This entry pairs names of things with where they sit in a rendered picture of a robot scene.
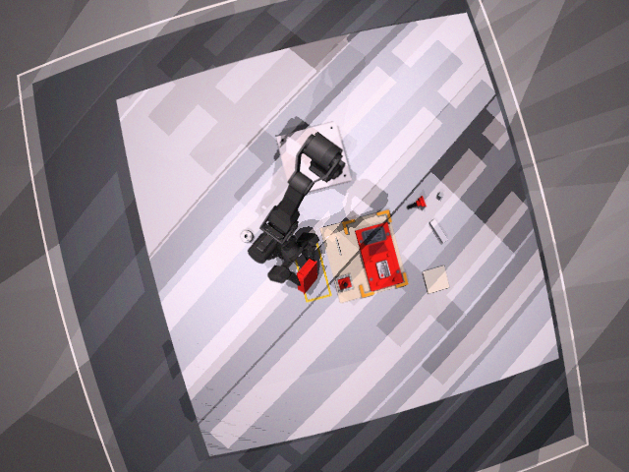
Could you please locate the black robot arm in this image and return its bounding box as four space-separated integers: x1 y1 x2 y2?
248 132 346 264

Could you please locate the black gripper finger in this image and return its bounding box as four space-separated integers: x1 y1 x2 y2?
301 245 316 261
287 271 301 286

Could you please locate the cream flat slab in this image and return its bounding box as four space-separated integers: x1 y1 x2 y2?
423 265 449 294

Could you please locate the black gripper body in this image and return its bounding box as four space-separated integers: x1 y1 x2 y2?
267 232 319 284

